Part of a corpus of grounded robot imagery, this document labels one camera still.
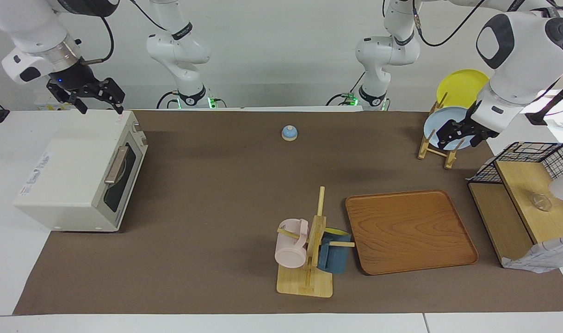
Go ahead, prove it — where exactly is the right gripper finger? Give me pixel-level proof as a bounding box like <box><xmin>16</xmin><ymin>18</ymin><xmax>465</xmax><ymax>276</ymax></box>
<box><xmin>85</xmin><ymin>78</ymin><xmax>126</xmax><ymax>115</ymax></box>
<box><xmin>48</xmin><ymin>82</ymin><xmax>88</xmax><ymax>114</ymax></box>

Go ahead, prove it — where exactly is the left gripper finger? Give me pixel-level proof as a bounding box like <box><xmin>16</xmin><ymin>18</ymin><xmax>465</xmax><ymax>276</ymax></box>
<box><xmin>436</xmin><ymin>120</ymin><xmax>464</xmax><ymax>151</ymax></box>
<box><xmin>462</xmin><ymin>133</ymin><xmax>489</xmax><ymax>148</ymax></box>

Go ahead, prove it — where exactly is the glass oven door with handle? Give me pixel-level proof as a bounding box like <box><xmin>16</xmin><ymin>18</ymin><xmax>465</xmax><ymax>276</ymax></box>
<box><xmin>94</xmin><ymin>123</ymin><xmax>148</xmax><ymax>232</ymax></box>

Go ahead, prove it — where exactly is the white toaster oven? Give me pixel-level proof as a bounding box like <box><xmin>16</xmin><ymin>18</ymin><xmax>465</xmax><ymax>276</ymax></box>
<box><xmin>13</xmin><ymin>110</ymin><xmax>148</xmax><ymax>233</ymax></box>

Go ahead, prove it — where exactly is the light blue plate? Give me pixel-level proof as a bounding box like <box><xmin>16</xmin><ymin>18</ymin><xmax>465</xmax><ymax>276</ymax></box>
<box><xmin>423</xmin><ymin>107</ymin><xmax>477</xmax><ymax>150</ymax></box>

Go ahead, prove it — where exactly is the wooden plate rack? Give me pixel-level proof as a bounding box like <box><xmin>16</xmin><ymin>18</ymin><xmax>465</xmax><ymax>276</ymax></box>
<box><xmin>418</xmin><ymin>92</ymin><xmax>464</xmax><ymax>170</ymax></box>

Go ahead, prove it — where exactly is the yellow plate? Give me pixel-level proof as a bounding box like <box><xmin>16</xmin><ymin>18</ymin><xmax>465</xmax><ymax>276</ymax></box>
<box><xmin>436</xmin><ymin>69</ymin><xmax>490</xmax><ymax>110</ymax></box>

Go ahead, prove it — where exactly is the clear glass cup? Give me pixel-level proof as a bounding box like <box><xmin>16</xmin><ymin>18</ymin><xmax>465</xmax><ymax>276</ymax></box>
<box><xmin>530</xmin><ymin>193</ymin><xmax>553</xmax><ymax>212</ymax></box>

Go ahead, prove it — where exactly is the brown wooden tray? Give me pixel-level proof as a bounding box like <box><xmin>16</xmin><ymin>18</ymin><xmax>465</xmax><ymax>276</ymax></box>
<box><xmin>345</xmin><ymin>189</ymin><xmax>479</xmax><ymax>276</ymax></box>

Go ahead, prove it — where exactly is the white patterned cloth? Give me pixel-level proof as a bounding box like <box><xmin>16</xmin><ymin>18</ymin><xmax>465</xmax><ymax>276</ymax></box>
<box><xmin>501</xmin><ymin>236</ymin><xmax>563</xmax><ymax>273</ymax></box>

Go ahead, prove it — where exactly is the brown table mat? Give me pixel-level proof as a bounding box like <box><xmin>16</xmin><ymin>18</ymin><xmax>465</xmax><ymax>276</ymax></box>
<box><xmin>13</xmin><ymin>110</ymin><xmax>563</xmax><ymax>315</ymax></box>

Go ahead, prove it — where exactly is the wooden mug tree stand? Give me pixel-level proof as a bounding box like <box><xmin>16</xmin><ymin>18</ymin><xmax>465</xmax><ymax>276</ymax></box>
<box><xmin>277</xmin><ymin>186</ymin><xmax>356</xmax><ymax>298</ymax></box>

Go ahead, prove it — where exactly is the dark blue mug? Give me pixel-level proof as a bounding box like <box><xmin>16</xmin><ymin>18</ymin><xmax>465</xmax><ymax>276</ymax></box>
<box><xmin>317</xmin><ymin>228</ymin><xmax>352</xmax><ymax>274</ymax></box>

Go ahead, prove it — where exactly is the pink mug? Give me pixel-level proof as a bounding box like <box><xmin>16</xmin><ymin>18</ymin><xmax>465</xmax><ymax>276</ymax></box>
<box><xmin>275</xmin><ymin>219</ymin><xmax>309</xmax><ymax>269</ymax></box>

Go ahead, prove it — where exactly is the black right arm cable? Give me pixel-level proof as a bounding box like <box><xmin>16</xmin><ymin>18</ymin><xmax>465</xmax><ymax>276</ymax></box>
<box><xmin>80</xmin><ymin>16</ymin><xmax>114</xmax><ymax>64</ymax></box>

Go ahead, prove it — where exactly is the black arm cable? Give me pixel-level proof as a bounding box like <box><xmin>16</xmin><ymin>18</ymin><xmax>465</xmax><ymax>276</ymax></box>
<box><xmin>80</xmin><ymin>16</ymin><xmax>114</xmax><ymax>64</ymax></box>
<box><xmin>413</xmin><ymin>0</ymin><xmax>488</xmax><ymax>48</ymax></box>

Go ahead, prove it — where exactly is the black base cable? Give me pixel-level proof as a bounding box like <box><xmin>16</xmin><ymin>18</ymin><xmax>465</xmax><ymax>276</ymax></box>
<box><xmin>156</xmin><ymin>90</ymin><xmax>180</xmax><ymax>109</ymax></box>
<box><xmin>326</xmin><ymin>72</ymin><xmax>366</xmax><ymax>106</ymax></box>

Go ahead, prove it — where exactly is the wooden shelf with wire basket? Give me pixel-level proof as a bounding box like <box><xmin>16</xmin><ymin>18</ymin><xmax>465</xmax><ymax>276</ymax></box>
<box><xmin>467</xmin><ymin>142</ymin><xmax>563</xmax><ymax>269</ymax></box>

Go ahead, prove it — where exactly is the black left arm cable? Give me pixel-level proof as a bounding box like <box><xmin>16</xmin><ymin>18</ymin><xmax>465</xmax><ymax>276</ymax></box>
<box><xmin>413</xmin><ymin>0</ymin><xmax>488</xmax><ymax>48</ymax></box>

